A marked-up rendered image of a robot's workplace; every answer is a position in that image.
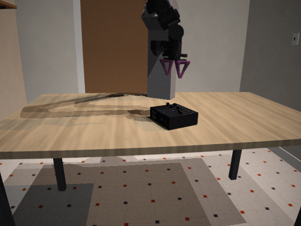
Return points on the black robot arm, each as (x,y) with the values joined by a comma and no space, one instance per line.
(168,19)

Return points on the black lighting desk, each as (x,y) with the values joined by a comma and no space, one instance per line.
(173,116)

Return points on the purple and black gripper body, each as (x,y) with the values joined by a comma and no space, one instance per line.
(175,57)

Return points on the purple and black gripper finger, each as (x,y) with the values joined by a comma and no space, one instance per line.
(163,61)
(177,65)

